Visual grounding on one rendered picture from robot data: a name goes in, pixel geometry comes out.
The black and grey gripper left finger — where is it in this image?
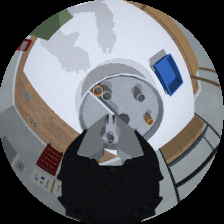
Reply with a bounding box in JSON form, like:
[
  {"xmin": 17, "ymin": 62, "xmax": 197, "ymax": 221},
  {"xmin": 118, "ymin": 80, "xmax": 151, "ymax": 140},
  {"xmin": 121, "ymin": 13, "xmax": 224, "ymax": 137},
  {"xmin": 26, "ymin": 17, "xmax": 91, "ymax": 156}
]
[{"xmin": 57, "ymin": 114, "xmax": 109, "ymax": 181}]

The blue crate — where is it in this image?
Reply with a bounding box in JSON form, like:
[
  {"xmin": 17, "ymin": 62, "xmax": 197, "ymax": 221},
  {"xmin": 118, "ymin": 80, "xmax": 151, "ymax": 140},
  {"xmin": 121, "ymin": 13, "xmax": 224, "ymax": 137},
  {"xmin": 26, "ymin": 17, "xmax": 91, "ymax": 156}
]
[{"xmin": 150, "ymin": 53, "xmax": 183, "ymax": 97}]

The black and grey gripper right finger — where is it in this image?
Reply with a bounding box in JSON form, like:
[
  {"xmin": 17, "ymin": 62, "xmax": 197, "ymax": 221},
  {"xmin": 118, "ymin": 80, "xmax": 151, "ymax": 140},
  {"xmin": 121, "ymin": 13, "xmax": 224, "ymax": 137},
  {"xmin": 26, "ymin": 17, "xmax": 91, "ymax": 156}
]
[{"xmin": 113, "ymin": 114, "xmax": 164, "ymax": 181}]

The bronze bushing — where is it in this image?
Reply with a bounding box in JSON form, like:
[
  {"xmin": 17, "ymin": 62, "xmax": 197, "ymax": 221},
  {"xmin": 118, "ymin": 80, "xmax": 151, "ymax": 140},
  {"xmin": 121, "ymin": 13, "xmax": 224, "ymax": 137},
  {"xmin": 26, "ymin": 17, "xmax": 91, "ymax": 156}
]
[
  {"xmin": 144, "ymin": 115, "xmax": 154, "ymax": 126},
  {"xmin": 93, "ymin": 85, "xmax": 104, "ymax": 96}
]

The grey round turntable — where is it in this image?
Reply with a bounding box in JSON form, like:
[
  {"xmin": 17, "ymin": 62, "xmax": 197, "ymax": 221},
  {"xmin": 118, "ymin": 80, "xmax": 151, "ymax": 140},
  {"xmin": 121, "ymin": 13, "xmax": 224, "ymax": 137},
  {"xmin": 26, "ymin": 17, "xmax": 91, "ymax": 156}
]
[{"xmin": 78, "ymin": 73, "xmax": 165, "ymax": 151}]

